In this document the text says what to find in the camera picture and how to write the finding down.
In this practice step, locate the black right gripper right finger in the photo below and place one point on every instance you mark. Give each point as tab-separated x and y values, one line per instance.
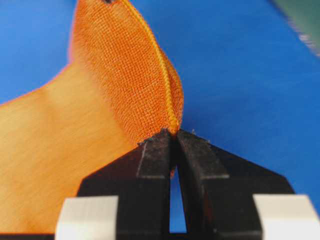
217	190

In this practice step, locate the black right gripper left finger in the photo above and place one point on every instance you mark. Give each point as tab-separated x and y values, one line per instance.
141	180

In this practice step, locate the orange towel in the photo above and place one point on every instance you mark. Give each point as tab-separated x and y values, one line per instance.
118	89

